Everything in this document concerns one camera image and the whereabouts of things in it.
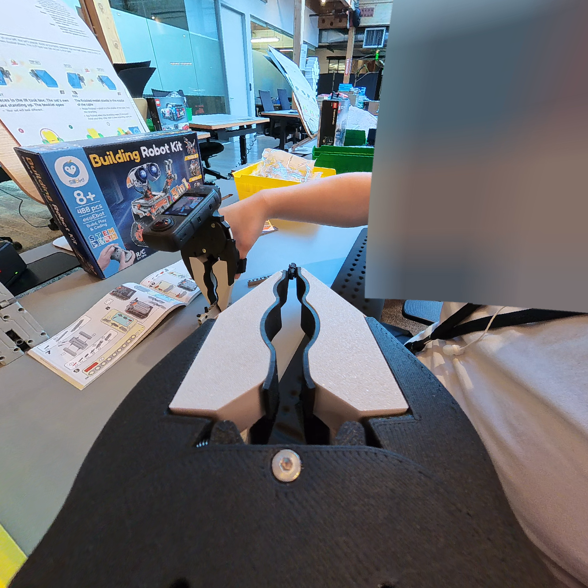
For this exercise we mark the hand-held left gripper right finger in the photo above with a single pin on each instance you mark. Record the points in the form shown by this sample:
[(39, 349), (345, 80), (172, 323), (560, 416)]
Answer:
[(353, 367)]

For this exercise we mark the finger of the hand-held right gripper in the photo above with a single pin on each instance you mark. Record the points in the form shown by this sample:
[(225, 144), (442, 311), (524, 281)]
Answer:
[(225, 285), (200, 275)]

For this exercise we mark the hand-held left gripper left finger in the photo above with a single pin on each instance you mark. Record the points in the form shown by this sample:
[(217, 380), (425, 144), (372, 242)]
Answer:
[(225, 367)]

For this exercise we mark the light grey holed beam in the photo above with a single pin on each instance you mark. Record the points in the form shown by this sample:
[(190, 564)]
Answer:
[(259, 279)]

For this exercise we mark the small grey connector piece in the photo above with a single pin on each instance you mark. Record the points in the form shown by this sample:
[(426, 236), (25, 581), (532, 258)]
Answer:
[(206, 316)]

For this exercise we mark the black connector pin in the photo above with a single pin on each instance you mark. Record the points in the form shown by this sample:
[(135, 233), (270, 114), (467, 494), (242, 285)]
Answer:
[(292, 271)]

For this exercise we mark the yellow parts bin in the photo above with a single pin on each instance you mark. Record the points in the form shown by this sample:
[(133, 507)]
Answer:
[(9, 558)]

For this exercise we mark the person's right forearm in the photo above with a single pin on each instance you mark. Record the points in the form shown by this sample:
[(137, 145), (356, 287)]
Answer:
[(317, 200)]

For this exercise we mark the empty office desk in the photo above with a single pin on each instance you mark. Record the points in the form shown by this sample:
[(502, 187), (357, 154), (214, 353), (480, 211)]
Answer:
[(225, 120)]

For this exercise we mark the person's right hand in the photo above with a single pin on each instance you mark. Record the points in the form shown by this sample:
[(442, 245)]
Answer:
[(248, 225)]

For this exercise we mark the black office chair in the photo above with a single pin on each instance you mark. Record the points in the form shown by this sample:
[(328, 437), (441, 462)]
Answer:
[(211, 154)]

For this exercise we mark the black chair armrest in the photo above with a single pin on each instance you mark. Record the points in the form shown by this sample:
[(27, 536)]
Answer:
[(422, 312)]

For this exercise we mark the black perforated panel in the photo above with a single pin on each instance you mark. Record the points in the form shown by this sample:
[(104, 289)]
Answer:
[(353, 275)]

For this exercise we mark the open instruction booklet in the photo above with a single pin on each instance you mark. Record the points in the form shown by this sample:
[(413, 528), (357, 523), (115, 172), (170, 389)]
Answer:
[(105, 330)]

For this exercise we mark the pile of clear plastic bags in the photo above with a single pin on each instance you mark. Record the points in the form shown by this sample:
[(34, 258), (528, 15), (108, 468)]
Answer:
[(285, 165)]

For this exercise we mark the blue robot kit box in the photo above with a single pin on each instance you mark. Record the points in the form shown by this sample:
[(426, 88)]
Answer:
[(92, 197)]

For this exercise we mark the car model kit box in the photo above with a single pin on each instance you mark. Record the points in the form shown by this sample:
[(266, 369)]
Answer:
[(172, 112)]

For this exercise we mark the black flat pad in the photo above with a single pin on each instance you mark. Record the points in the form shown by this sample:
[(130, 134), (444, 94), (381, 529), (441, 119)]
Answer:
[(46, 272)]

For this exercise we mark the green bin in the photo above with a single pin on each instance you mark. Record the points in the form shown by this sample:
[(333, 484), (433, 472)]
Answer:
[(344, 160)]

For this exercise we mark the black product box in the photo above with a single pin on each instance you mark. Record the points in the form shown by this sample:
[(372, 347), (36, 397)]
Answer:
[(328, 121)]

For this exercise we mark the black folded board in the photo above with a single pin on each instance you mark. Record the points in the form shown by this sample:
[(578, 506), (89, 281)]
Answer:
[(135, 78)]

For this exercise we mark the tilted instruction board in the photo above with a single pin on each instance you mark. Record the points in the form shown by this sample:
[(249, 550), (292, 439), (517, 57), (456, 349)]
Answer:
[(298, 92)]

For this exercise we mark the small green box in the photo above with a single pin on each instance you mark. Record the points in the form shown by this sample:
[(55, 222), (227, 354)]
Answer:
[(356, 137)]

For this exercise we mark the black charger box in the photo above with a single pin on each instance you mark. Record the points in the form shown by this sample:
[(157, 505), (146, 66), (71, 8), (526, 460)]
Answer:
[(9, 266)]

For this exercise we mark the grey brick model assembly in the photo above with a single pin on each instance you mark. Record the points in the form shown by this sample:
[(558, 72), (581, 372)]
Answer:
[(16, 330)]

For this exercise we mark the white instruction poster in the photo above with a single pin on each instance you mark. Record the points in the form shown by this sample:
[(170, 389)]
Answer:
[(59, 78)]

